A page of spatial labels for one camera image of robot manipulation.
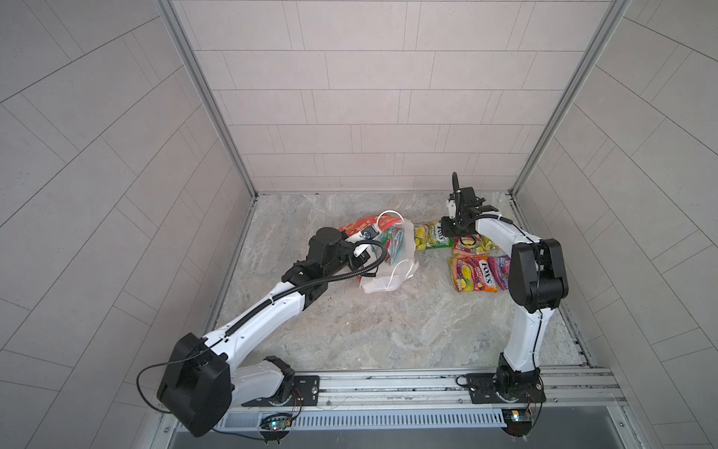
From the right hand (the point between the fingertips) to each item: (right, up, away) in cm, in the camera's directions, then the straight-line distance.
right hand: (444, 226), depth 100 cm
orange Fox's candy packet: (+9, -7, -3) cm, 12 cm away
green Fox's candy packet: (-5, -3, -1) cm, 6 cm away
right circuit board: (+10, -47, -32) cm, 58 cm away
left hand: (-25, -1, -23) cm, 35 cm away
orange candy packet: (+7, -15, -9) cm, 19 cm away
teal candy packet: (-20, -4, -8) cm, 22 cm away
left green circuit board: (-48, -45, -35) cm, 75 cm away
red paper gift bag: (-21, -13, -22) cm, 33 cm away
